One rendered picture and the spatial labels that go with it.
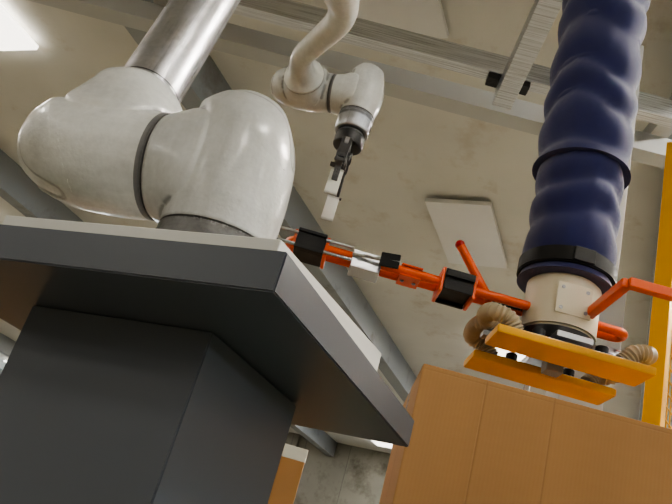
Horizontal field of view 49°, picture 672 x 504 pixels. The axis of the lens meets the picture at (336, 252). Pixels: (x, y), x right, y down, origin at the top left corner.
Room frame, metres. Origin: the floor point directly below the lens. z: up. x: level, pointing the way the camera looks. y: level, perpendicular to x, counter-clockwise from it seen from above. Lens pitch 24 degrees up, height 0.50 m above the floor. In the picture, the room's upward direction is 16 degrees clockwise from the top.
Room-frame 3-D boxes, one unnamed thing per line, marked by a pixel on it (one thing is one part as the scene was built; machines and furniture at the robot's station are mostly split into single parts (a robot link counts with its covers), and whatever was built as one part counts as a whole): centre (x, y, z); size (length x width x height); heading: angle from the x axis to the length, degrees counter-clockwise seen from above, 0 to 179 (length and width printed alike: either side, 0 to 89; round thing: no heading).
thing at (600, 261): (1.56, -0.54, 1.32); 0.23 x 0.23 x 0.04
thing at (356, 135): (1.58, 0.05, 1.48); 0.08 x 0.07 x 0.09; 177
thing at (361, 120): (1.58, 0.05, 1.56); 0.09 x 0.09 x 0.06
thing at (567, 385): (1.66, -0.54, 1.10); 0.34 x 0.10 x 0.05; 88
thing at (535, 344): (1.47, -0.54, 1.10); 0.34 x 0.10 x 0.05; 88
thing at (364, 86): (1.58, 0.06, 1.67); 0.13 x 0.11 x 0.16; 77
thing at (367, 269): (1.57, -0.07, 1.19); 0.07 x 0.07 x 0.04; 88
